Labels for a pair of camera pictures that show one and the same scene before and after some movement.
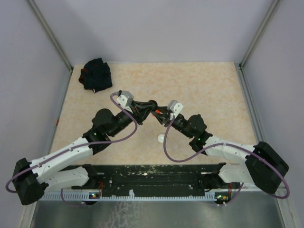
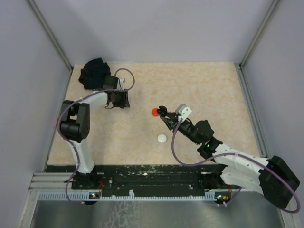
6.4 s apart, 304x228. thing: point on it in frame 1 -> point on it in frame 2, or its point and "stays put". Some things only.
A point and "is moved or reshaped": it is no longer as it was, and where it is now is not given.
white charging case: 161,138 stays put
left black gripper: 139,112 -> 125,102
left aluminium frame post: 49,32 stays put
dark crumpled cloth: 96,75 stays put
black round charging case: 155,102 is moved or reshaped
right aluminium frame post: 258,34 stays put
